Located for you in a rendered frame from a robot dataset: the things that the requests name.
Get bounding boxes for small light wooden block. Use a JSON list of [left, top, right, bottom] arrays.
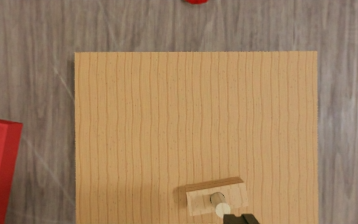
[[185, 176, 249, 216]]

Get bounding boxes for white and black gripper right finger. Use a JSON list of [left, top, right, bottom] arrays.
[[238, 213, 260, 224]]

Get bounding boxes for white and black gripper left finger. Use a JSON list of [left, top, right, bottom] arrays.
[[223, 214, 243, 224]]

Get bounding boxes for wooden dowel pin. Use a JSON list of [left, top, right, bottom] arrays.
[[211, 192, 231, 218]]

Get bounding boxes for tan wooden bench board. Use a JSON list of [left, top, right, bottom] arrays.
[[75, 51, 318, 224]]

